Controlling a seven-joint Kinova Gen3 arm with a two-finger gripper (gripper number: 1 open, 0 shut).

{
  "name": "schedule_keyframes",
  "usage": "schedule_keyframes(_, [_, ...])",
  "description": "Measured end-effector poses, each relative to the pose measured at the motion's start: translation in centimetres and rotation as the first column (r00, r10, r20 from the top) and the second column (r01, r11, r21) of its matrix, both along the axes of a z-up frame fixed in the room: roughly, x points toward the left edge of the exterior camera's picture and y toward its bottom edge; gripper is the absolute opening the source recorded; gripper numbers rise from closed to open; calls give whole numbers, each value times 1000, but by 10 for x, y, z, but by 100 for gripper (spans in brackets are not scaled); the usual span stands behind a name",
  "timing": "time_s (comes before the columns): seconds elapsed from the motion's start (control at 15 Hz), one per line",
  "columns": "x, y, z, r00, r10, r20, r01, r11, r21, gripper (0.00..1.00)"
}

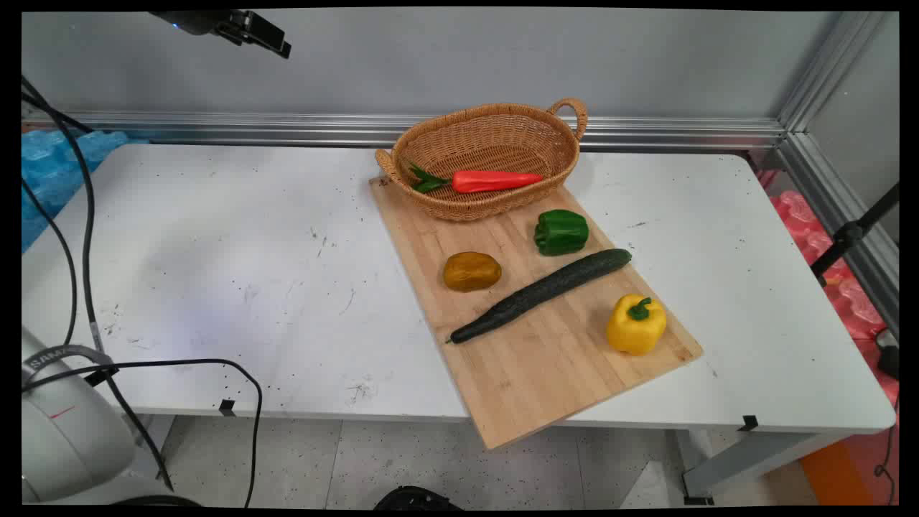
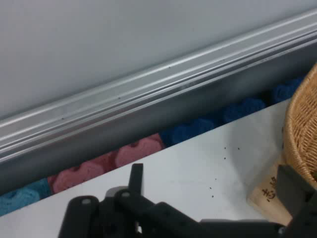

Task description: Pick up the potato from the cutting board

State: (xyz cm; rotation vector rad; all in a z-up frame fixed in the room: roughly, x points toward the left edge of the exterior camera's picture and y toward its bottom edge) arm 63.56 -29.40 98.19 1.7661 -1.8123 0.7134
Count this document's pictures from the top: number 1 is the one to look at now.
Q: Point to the grey table leg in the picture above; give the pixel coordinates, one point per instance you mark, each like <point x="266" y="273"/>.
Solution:
<point x="754" y="459"/>

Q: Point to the dark green toy cucumber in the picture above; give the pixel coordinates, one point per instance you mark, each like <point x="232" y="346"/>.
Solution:
<point x="542" y="291"/>

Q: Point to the black round floor object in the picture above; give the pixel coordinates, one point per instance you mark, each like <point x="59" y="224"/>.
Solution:
<point x="416" y="497"/>

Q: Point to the wooden cutting board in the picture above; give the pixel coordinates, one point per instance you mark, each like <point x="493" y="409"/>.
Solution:
<point x="531" y="373"/>

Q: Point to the black tripod stand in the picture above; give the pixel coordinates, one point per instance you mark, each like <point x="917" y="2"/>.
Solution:
<point x="851" y="233"/>

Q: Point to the blue foam sheet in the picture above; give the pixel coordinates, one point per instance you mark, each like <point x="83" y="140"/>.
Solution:
<point x="57" y="172"/>

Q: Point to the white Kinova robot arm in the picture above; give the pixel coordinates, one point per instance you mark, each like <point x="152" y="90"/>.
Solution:
<point x="72" y="431"/>

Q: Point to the yellow toy bell pepper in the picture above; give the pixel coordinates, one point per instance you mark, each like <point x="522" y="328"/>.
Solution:
<point x="635" y="330"/>

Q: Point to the pink foam sheet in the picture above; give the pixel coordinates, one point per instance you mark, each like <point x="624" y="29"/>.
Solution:
<point x="854" y="301"/>

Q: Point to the white table leg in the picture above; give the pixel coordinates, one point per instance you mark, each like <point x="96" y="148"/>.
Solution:
<point x="154" y="445"/>

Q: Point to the red chili pepper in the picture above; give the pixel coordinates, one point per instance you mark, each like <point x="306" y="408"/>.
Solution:
<point x="495" y="181"/>

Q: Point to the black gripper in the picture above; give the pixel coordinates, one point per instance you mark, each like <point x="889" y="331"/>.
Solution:
<point x="194" y="21"/>

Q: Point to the aluminium frame profile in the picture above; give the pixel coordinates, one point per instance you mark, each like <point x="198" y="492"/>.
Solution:
<point x="826" y="68"/>
<point x="287" y="128"/>
<point x="843" y="208"/>

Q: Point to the brown toy potato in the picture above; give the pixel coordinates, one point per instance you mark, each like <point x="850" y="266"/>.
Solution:
<point x="472" y="271"/>

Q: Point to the woven wicker basket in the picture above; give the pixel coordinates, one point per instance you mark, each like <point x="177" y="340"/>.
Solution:
<point x="495" y="136"/>

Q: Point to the green toy bell pepper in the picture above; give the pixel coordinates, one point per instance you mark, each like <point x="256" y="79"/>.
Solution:
<point x="561" y="232"/>

